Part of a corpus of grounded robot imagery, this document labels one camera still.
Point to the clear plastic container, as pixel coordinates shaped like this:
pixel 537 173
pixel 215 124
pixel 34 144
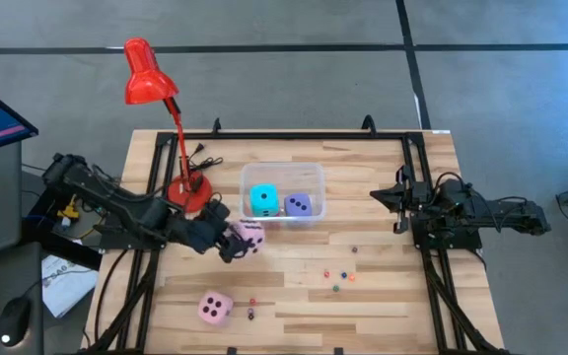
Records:
pixel 284 175

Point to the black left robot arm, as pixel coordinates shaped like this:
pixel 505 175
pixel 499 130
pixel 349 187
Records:
pixel 116 202

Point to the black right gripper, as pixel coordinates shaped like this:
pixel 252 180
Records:
pixel 412 199

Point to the red desk lamp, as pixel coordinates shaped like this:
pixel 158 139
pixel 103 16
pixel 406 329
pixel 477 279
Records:
pixel 146 74

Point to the white paper booklet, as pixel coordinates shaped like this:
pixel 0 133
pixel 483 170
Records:
pixel 67 286

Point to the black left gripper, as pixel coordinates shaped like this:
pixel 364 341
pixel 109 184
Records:
pixel 205 232

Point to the large teal foam die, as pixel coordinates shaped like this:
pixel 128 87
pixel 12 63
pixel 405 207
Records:
pixel 257 207

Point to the black computer mouse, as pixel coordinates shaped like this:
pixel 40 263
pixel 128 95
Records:
pixel 15 320

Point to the black frame clamp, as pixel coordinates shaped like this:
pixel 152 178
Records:
pixel 216 127
pixel 370 125

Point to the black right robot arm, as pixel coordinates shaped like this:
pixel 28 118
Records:
pixel 511 217

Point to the large purple foam die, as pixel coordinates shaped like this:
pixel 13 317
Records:
pixel 298 210

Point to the black frame clip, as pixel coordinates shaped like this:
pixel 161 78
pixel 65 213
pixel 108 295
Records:
pixel 338 351
pixel 232 351

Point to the large pink foam die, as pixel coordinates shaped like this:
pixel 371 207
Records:
pixel 255 232
pixel 205 315

